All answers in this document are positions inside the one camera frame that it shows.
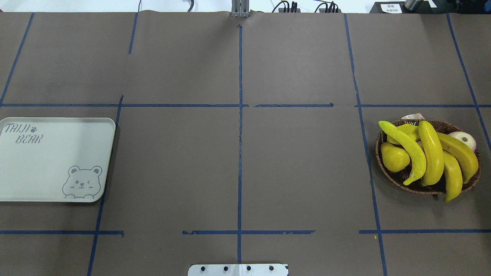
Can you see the pink white apple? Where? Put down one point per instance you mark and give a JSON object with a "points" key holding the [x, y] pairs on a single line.
{"points": [[465, 138]]}

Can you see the short yellow back banana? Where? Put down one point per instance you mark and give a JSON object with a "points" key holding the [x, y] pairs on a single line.
{"points": [[409, 129]]}

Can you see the brown wicker basket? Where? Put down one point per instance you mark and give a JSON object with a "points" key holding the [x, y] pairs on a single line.
{"points": [[397, 178]]}

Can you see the greenish yellow long banana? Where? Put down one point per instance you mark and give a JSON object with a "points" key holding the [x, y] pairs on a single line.
{"points": [[417, 156]]}

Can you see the black power strip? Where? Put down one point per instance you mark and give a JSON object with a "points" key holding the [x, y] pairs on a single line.
{"points": [[328, 8]]}

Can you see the yellow pear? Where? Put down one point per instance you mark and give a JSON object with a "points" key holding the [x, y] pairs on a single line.
{"points": [[394, 158]]}

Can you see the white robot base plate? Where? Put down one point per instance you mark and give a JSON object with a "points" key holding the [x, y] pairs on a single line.
{"points": [[274, 269]]}

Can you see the dark yellow banana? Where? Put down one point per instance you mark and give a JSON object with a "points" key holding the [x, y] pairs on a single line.
{"points": [[464, 155]]}

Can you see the aluminium frame post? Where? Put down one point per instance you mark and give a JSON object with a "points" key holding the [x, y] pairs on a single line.
{"points": [[240, 8]]}

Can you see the paper tag on basket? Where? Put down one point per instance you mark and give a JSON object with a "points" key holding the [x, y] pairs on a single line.
{"points": [[414, 116]]}

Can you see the black box with label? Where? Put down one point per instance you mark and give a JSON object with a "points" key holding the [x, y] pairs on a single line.
{"points": [[396, 7]]}

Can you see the cream bear tray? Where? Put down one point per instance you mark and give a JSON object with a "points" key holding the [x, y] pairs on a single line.
{"points": [[54, 159]]}

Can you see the yellow drooping banana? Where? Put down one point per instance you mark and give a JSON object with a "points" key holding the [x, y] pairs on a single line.
{"points": [[453, 177]]}

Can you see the bright yellow banana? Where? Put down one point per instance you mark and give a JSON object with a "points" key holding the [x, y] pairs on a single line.
{"points": [[433, 152]]}

